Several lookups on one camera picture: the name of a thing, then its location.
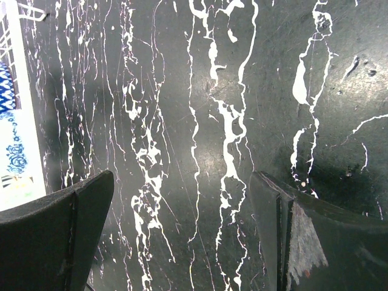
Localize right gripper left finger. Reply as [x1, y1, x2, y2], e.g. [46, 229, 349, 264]
[1, 170, 115, 290]

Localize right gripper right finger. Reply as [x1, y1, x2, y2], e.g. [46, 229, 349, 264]
[250, 171, 387, 290]

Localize white floral bowl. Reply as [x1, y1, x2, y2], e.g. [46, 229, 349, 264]
[1, 175, 35, 211]

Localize blue patterned bowl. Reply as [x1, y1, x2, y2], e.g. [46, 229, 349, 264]
[1, 110, 30, 176]

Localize red patterned bowl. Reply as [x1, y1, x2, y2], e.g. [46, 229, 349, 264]
[0, 62, 16, 113]

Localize white wire dish rack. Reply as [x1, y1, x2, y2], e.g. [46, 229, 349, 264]
[1, 1, 47, 201]

